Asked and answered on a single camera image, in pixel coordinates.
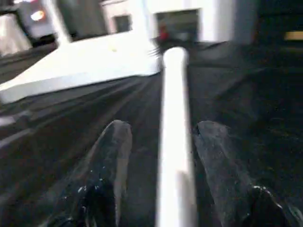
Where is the black work mat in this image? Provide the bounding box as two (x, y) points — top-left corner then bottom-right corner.
(0, 38), (303, 227)

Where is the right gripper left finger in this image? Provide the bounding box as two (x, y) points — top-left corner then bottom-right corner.
(45, 119), (134, 227)

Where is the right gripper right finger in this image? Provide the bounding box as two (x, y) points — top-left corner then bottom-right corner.
(192, 120), (303, 227)

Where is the small yellow box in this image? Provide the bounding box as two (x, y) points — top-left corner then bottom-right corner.
(284, 31), (303, 41)

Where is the white device with orange light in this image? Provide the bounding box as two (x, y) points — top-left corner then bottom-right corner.
(17, 0), (58, 41)

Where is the white fabric drape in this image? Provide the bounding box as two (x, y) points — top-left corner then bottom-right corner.
(0, 13), (28, 56)

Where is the white plastic table top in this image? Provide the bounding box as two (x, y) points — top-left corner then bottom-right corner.
(0, 31), (162, 105)

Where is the white cabinet with glass doors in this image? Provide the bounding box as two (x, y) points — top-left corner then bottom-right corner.
(99, 0), (260, 46)

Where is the red bottle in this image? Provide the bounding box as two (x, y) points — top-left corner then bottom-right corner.
(159, 25), (170, 44)

